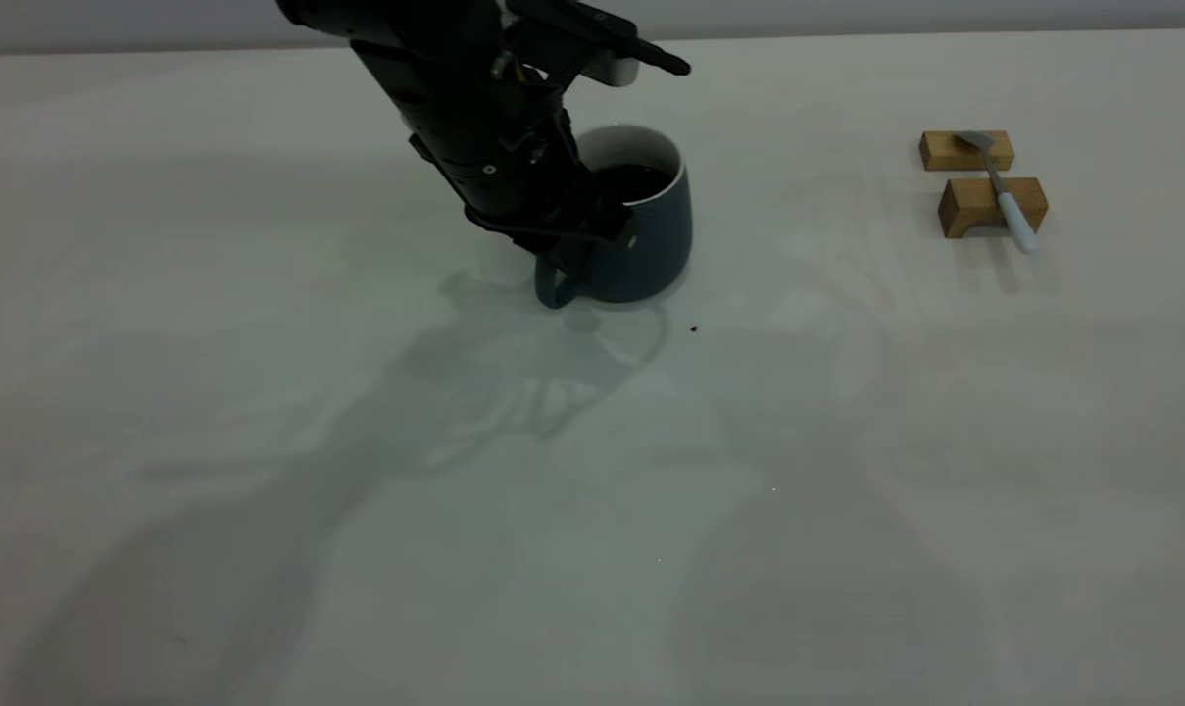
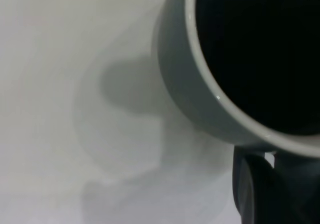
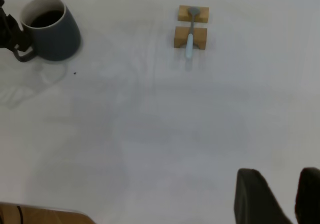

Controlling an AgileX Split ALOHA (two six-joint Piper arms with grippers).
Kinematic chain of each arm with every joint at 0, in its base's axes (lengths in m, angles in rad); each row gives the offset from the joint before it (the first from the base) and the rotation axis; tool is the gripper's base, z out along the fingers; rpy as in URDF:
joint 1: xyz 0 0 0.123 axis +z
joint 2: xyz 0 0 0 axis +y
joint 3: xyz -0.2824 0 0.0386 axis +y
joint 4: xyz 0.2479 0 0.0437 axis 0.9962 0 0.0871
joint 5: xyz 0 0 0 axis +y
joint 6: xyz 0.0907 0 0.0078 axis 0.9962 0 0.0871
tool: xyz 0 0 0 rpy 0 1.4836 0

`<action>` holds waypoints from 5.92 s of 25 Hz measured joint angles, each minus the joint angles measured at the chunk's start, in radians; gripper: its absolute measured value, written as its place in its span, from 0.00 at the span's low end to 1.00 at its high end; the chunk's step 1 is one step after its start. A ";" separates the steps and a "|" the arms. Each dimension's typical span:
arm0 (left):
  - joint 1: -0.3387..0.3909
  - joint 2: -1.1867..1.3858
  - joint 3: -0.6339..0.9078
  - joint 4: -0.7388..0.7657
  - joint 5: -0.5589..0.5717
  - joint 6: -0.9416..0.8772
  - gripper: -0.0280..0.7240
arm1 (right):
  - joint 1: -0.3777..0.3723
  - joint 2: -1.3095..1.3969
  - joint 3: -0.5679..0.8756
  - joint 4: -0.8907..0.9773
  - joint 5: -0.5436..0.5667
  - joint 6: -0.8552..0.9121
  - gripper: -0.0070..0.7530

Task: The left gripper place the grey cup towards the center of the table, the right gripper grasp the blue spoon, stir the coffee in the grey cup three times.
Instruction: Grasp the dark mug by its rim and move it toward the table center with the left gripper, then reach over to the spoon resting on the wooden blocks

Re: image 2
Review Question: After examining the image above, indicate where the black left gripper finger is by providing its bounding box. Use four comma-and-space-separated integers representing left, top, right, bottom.
232, 146, 301, 224

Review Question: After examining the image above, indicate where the dark grey ceramic mug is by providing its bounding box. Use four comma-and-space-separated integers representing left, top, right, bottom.
153, 0, 320, 224

